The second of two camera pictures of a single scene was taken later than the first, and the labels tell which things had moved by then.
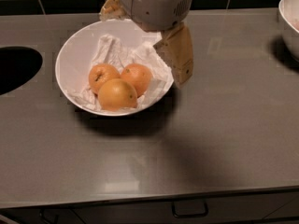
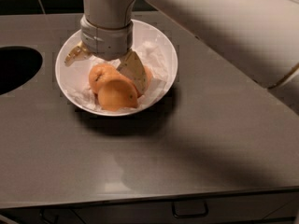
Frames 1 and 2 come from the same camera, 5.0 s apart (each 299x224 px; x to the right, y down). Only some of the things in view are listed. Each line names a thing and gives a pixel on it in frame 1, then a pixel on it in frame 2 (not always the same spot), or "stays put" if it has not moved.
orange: (116, 93) stays put
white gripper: (155, 7) to (107, 41)
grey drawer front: (281, 208) stays put
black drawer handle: (182, 208) stays put
